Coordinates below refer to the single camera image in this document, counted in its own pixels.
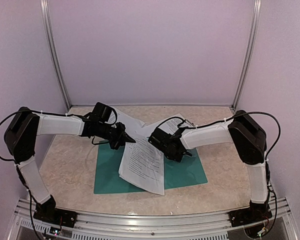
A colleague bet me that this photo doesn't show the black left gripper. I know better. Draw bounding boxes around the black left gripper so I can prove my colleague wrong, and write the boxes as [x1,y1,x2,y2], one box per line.
[97,122,136,150]

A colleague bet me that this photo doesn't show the printed paper sheet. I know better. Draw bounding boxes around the printed paper sheet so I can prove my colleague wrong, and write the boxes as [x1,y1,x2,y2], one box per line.
[138,113,189,138]
[107,108,146,137]

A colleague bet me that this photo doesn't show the dark teal folder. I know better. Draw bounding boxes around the dark teal folder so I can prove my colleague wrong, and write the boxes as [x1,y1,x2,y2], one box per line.
[93,143,208,195]

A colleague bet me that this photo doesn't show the silver clipboard clip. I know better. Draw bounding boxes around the silver clipboard clip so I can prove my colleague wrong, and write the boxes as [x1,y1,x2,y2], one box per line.
[184,119,195,127]

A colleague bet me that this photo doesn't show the paper sheets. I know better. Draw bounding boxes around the paper sheets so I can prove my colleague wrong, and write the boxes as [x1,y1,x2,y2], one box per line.
[118,135,165,196]

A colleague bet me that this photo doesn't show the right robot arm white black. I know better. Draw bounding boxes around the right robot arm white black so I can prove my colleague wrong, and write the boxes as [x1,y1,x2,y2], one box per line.
[148,110,269,222]

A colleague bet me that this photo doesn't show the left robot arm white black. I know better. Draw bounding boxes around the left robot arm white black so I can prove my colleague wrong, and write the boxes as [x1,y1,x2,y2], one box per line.
[3,102,135,223]

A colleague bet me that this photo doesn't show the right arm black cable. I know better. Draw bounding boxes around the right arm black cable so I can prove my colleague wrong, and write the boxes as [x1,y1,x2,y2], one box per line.
[152,111,282,201]

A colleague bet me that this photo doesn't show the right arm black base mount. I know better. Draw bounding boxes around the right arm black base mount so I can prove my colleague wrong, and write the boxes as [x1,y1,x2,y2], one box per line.
[228,200,273,227]

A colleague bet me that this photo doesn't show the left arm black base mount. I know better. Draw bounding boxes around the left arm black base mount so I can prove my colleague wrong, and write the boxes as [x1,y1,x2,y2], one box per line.
[33,195,78,228]

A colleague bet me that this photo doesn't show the front aluminium rail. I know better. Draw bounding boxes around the front aluminium rail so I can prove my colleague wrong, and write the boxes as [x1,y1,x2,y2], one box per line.
[7,197,298,240]

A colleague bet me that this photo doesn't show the left aluminium frame post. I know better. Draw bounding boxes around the left aluminium frame post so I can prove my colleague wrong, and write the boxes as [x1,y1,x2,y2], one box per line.
[40,0,72,110]

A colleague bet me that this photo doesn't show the aluminium frame post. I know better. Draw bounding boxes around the aluminium frame post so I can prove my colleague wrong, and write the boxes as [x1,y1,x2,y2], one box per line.
[40,0,72,110]
[231,0,262,112]

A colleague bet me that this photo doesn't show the right aluminium frame post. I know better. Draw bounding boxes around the right aluminium frame post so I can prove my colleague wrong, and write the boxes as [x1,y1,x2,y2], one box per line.
[231,0,262,112]

